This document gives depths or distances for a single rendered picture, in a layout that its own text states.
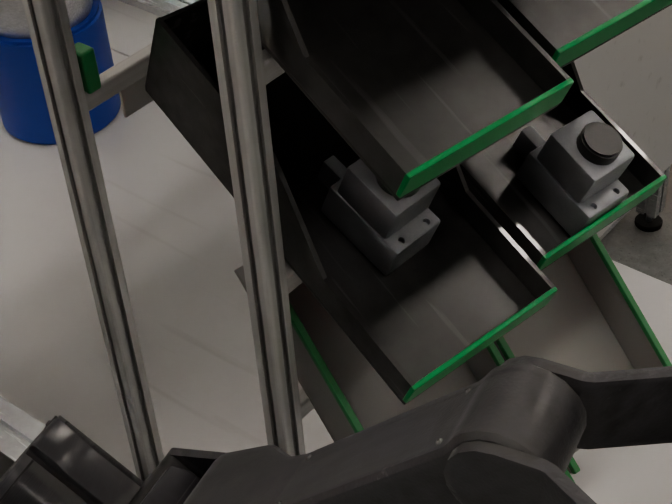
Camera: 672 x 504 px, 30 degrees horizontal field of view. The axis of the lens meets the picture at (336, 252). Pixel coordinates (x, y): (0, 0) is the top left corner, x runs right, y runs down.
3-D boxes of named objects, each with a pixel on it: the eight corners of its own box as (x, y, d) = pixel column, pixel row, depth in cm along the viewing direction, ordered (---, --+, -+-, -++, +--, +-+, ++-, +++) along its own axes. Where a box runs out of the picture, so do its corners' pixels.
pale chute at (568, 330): (649, 392, 105) (684, 385, 101) (542, 477, 98) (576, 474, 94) (480, 100, 104) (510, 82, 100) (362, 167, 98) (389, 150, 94)
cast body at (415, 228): (429, 243, 84) (462, 186, 78) (385, 278, 82) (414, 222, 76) (344, 158, 86) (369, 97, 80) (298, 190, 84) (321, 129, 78)
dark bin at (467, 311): (545, 306, 84) (589, 251, 78) (403, 406, 78) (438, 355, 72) (291, 20, 92) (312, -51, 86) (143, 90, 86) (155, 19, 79)
